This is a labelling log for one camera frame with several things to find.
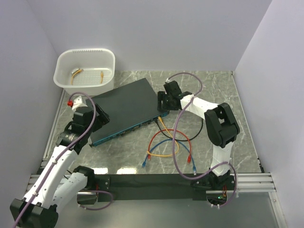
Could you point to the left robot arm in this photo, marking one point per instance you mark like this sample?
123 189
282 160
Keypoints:
40 206

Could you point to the aluminium rail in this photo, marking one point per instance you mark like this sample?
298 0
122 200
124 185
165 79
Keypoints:
246 182

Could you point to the black network switch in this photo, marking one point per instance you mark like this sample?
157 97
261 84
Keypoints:
129 107

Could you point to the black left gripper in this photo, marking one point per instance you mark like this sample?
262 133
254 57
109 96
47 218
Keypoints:
104 117

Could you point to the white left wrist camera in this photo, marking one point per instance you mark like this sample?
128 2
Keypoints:
77 103

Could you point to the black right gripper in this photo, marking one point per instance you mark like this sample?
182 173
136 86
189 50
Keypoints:
161 97

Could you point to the white plastic tub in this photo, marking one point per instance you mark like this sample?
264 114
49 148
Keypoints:
78 70

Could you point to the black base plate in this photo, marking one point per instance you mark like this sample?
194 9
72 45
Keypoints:
155 186

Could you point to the small orange plug in tub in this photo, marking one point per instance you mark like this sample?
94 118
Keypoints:
101 77

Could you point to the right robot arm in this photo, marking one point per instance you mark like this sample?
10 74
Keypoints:
221 124

